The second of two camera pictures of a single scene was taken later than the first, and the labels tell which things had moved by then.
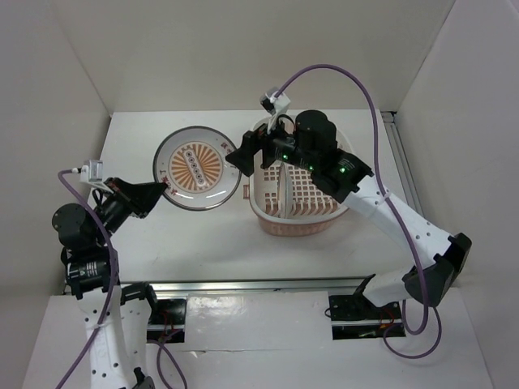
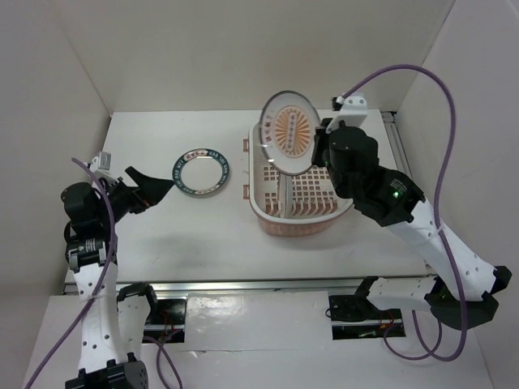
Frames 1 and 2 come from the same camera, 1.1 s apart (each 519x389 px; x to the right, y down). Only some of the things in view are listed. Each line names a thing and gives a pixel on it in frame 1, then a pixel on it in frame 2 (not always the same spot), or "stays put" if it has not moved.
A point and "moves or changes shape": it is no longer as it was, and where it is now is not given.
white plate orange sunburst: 191,162 moves or changes shape
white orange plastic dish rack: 286,201 stays put
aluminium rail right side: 399,160 stays put
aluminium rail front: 169,289 stays put
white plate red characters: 285,194 stays put
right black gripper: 242,158 -> 319,138
